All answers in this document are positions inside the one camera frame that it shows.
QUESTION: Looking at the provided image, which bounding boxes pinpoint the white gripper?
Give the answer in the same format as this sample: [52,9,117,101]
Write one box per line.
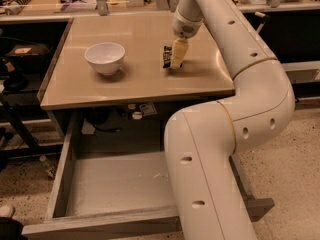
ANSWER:
[170,8,204,69]

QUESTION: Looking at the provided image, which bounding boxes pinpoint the black rxbar chocolate bar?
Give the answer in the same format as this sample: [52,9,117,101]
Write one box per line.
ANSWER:
[163,46,172,68]

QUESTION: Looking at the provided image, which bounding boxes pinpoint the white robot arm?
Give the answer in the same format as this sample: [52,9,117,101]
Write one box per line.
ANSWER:
[164,0,295,240]

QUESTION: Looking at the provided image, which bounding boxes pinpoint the open grey wooden drawer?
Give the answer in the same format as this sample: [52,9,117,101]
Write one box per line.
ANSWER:
[22,110,276,240]

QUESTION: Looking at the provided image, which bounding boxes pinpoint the sticker label under tabletop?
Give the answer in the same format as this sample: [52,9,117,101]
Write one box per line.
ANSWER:
[139,103,157,116]

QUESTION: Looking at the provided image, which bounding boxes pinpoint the white ceramic bowl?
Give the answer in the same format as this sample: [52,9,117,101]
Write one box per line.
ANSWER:
[84,42,126,76]

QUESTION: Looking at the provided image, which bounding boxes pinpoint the beige top cabinet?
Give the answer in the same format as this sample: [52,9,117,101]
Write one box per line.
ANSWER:
[37,11,238,142]

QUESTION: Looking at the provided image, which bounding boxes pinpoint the black bag with label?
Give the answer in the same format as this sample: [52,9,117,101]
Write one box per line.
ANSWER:
[5,44,51,68]

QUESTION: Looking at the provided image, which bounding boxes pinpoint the plastic bottle on floor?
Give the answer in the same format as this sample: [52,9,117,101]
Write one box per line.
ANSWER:
[39,155,57,179]

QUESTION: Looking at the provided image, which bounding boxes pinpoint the black metal stand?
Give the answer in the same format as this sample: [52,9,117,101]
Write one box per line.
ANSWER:
[0,96,62,157]

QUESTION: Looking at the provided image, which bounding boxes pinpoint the white shoe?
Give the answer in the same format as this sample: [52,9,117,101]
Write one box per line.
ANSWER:
[0,205,15,218]

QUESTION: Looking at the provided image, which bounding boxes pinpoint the black handled stick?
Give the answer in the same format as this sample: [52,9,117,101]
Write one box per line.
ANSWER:
[255,12,270,33]

